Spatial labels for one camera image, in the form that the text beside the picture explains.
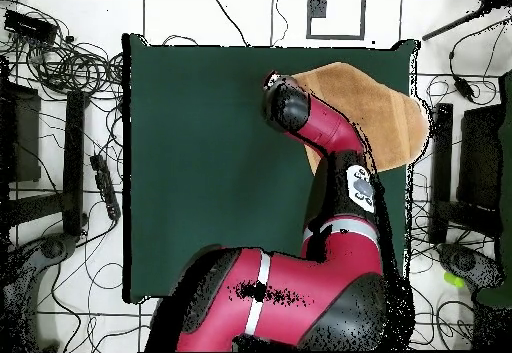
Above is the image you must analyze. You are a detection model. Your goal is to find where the tan terry towel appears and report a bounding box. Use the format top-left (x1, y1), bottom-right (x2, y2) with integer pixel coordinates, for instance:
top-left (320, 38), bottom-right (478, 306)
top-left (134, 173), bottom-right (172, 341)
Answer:
top-left (290, 61), bottom-right (430, 175)

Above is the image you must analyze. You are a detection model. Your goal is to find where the black flat panel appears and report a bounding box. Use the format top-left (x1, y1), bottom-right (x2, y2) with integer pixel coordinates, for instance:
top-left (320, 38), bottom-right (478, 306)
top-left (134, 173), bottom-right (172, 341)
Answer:
top-left (0, 82), bottom-right (42, 184)
top-left (457, 104), bottom-right (505, 212)

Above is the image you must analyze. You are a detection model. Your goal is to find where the dark green table cloth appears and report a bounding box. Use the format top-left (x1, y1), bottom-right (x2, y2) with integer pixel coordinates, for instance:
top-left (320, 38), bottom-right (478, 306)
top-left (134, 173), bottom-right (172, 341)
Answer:
top-left (121, 32), bottom-right (419, 304)

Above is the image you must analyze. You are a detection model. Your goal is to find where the black rod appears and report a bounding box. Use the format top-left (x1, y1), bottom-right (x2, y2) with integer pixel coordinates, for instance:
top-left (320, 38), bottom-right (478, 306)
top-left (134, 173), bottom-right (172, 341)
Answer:
top-left (420, 7), bottom-right (491, 43)

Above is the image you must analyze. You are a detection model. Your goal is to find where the black power adapter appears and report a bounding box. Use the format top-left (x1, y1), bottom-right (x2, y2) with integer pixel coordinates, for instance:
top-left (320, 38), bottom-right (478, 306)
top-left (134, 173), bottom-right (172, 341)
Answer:
top-left (452, 76), bottom-right (476, 103)

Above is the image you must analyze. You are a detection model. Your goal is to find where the black power strip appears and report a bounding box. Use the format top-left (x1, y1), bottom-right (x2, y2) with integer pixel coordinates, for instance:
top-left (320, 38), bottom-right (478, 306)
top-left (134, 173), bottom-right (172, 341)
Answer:
top-left (89, 153), bottom-right (122, 221)

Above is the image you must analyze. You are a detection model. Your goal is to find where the black box device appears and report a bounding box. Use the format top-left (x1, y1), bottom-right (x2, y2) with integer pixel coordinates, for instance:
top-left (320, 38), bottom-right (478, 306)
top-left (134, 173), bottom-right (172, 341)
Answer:
top-left (2, 9), bottom-right (59, 45)

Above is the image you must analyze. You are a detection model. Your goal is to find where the dark green sheet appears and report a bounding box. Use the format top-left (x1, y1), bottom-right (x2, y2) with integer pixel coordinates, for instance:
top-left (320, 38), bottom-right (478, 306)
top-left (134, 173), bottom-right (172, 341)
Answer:
top-left (474, 70), bottom-right (512, 309)

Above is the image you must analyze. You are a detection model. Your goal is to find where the black tripod base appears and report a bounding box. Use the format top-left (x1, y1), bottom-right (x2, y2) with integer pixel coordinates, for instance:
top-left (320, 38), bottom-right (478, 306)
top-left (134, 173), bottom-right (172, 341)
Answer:
top-left (15, 233), bottom-right (81, 274)
top-left (435, 242), bottom-right (505, 290)

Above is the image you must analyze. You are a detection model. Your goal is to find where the yellow-green ball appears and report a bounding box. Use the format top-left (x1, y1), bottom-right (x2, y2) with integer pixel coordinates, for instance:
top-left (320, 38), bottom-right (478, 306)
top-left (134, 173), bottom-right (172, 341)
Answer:
top-left (442, 271), bottom-right (467, 289)

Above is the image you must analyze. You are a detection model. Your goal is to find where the grey square frame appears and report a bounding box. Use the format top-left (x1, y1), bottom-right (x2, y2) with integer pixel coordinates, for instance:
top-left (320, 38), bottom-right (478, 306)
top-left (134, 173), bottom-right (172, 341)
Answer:
top-left (306, 0), bottom-right (367, 41)

